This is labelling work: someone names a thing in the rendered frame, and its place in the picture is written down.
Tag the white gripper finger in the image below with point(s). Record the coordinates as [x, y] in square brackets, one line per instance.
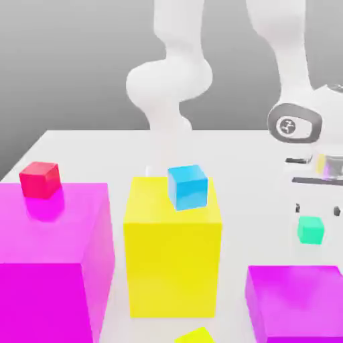
[336, 211]
[297, 208]

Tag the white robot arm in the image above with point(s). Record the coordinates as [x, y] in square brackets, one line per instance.
[171, 80]

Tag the large purple box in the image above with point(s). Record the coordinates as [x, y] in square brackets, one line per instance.
[297, 302]

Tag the small red cube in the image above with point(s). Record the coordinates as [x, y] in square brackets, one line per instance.
[38, 181]

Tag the large magenta box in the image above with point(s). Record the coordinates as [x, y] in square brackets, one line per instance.
[45, 268]

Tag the large yellow box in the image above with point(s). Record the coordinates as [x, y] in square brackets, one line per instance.
[171, 262]

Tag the small yellow cube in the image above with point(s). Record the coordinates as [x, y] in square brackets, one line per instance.
[195, 337]

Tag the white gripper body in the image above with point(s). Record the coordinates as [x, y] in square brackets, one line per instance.
[316, 194]

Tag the small blue cube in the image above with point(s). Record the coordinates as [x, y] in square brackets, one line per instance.
[189, 189]

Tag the small green cube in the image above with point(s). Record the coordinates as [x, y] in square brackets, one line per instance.
[310, 231]

